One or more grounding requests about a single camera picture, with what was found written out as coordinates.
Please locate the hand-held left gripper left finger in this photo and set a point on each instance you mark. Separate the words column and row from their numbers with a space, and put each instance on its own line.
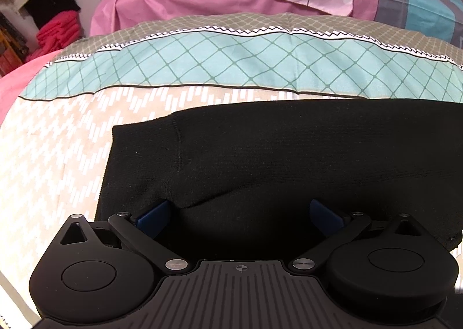
column 153, row 218

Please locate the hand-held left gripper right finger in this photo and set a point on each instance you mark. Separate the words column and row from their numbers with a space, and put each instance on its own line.
column 325, row 218

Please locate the black pants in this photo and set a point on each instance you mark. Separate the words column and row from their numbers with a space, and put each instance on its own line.
column 271, row 155

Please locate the patterned beige teal bed quilt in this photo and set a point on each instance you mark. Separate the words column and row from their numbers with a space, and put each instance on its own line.
column 72, row 152

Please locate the pink blanket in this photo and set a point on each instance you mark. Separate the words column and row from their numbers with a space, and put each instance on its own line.
column 21, row 76

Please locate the stack of red folded clothes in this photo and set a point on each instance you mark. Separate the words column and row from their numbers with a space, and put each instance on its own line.
column 58, row 34

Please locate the blue grey plaid pillow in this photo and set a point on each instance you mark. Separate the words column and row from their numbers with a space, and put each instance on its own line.
column 423, row 11

